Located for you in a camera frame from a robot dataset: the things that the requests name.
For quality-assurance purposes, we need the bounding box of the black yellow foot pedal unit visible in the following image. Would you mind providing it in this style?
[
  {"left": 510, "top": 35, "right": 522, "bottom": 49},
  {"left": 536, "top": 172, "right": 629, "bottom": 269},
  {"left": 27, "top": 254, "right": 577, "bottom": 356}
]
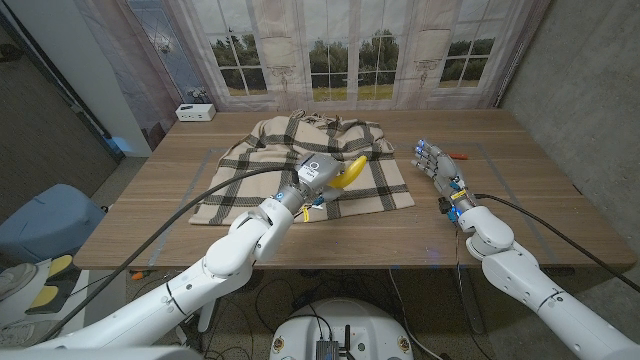
[{"left": 24, "top": 253, "right": 82, "bottom": 316}]

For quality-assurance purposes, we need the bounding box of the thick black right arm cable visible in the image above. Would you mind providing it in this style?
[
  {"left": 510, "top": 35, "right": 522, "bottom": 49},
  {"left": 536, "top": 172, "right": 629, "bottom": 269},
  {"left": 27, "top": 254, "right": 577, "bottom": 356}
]
[{"left": 473, "top": 193, "right": 640, "bottom": 294}]

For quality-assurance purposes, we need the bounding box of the black floor cable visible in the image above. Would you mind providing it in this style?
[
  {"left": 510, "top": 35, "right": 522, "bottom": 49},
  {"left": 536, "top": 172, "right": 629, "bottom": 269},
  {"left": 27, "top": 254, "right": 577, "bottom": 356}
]
[{"left": 254, "top": 278, "right": 301, "bottom": 334}]

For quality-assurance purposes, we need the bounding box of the white floor cable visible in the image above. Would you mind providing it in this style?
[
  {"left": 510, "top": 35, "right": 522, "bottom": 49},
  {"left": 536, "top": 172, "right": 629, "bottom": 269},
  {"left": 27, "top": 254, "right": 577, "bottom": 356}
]
[{"left": 388, "top": 269, "right": 444, "bottom": 360}]

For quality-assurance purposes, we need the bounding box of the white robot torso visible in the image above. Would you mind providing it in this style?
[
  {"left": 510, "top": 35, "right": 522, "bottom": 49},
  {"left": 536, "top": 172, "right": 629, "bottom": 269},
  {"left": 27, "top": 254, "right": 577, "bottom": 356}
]
[{"left": 268, "top": 298, "right": 415, "bottom": 360}]

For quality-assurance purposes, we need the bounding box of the grey table leg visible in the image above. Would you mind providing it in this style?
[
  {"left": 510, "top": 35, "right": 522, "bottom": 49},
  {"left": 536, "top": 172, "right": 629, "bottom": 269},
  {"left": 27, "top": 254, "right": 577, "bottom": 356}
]
[{"left": 457, "top": 272, "right": 486, "bottom": 335}]

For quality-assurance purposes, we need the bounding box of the white power strip box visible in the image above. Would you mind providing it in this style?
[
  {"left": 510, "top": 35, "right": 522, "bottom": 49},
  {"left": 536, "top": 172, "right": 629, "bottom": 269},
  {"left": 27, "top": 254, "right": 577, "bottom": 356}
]
[{"left": 174, "top": 103, "right": 217, "bottom": 123}]

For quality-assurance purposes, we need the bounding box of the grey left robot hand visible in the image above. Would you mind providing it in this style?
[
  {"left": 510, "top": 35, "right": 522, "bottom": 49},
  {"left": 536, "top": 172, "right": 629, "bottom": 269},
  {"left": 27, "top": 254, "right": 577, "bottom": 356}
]
[{"left": 283, "top": 152, "right": 347, "bottom": 210}]

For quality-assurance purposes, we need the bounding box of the small black electronics box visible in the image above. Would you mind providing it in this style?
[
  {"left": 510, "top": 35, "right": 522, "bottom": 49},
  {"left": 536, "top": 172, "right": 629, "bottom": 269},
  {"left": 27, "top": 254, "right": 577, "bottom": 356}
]
[{"left": 315, "top": 339, "right": 341, "bottom": 360}]

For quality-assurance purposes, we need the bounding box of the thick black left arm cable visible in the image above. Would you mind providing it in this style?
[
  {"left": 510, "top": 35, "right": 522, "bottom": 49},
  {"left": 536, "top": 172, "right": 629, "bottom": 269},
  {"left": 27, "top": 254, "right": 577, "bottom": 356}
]
[{"left": 34, "top": 166, "right": 302, "bottom": 346}]

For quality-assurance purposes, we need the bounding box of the yellow toy banana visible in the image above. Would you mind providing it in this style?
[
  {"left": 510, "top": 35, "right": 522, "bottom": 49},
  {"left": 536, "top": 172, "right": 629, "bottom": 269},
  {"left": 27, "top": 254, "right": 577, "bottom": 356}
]
[{"left": 327, "top": 155, "right": 369, "bottom": 190}]

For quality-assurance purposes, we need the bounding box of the white robot shoulder cover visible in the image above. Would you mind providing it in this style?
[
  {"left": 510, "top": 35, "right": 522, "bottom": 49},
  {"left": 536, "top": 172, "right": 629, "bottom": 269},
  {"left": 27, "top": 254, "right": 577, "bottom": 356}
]
[{"left": 0, "top": 345, "right": 204, "bottom": 360}]

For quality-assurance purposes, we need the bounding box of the white low cabinet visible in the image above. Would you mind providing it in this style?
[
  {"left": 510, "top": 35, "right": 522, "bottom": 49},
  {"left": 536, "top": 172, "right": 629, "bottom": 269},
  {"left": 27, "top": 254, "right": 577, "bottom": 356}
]
[{"left": 0, "top": 257, "right": 126, "bottom": 349}]

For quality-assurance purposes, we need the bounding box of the grey white shoe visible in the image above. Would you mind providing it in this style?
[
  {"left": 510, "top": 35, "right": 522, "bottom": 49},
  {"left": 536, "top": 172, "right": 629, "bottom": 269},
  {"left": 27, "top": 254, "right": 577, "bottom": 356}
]
[
  {"left": 0, "top": 319, "right": 64, "bottom": 349},
  {"left": 0, "top": 263, "right": 39, "bottom": 300}
]

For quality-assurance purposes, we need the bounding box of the printed window backdrop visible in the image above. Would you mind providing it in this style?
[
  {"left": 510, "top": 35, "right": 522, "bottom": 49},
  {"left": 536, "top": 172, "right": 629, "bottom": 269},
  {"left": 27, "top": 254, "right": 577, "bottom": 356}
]
[{"left": 73, "top": 0, "right": 551, "bottom": 151}]

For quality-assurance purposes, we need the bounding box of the white table leg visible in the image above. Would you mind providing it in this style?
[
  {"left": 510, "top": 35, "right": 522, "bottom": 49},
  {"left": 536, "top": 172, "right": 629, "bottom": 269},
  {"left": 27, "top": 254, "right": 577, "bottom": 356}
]
[{"left": 197, "top": 299, "right": 219, "bottom": 334}]

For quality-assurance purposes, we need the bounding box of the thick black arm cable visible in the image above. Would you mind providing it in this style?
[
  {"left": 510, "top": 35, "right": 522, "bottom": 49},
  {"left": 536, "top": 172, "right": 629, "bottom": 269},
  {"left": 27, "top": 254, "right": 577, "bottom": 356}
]
[
  {"left": 473, "top": 193, "right": 640, "bottom": 294},
  {"left": 34, "top": 166, "right": 302, "bottom": 346}
]

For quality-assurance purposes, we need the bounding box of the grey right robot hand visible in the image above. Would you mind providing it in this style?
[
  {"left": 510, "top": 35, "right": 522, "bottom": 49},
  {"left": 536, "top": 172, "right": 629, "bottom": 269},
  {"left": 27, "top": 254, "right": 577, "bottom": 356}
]
[{"left": 410, "top": 138, "right": 476, "bottom": 215}]

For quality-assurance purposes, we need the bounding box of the beige plaid scarf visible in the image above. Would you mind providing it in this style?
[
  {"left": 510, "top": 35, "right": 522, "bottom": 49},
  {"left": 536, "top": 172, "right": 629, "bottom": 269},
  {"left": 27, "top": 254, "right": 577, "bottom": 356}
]
[{"left": 188, "top": 109, "right": 416, "bottom": 226}]

